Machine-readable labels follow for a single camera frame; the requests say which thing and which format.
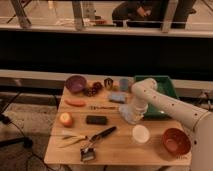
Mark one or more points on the black stand with cables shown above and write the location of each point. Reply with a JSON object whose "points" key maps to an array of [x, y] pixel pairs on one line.
{"points": [[16, 135]]}

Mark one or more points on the small metal cup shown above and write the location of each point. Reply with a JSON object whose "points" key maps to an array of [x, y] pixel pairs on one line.
{"points": [[108, 83]]}

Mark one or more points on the green plastic tray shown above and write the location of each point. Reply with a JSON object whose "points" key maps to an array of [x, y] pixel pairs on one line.
{"points": [[164, 86]]}

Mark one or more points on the orange carrot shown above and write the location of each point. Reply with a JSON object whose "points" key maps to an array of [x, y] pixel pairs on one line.
{"points": [[75, 103]]}

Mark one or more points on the black handled brush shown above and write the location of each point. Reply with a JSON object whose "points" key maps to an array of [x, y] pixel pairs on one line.
{"points": [[87, 152]]}

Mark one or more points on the black rectangular block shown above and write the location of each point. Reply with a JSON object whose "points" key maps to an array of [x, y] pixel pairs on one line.
{"points": [[97, 120]]}

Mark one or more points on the purple bowl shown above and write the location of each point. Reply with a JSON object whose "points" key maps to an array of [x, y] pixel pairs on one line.
{"points": [[76, 83]]}

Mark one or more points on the wooden table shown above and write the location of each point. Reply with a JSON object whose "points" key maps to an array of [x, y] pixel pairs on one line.
{"points": [[118, 148]]}

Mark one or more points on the red bowl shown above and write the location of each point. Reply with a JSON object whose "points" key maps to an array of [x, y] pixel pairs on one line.
{"points": [[176, 142]]}

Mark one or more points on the light blue towel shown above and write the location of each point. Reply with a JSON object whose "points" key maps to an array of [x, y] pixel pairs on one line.
{"points": [[130, 115]]}

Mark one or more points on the red yellow apple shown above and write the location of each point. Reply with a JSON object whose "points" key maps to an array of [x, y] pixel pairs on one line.
{"points": [[66, 119]]}

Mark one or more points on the thin brown stick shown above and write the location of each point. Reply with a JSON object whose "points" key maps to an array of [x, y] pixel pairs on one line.
{"points": [[102, 108]]}

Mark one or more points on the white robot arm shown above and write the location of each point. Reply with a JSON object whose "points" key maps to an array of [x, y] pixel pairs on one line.
{"points": [[198, 120]]}

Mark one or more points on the blue cup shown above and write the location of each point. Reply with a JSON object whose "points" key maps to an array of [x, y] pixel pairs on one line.
{"points": [[124, 84]]}

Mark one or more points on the person in dark clothes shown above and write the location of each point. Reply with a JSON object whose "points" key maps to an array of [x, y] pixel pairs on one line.
{"points": [[140, 13]]}

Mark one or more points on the bunch of dark grapes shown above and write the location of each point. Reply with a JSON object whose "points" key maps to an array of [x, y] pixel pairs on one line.
{"points": [[93, 90]]}

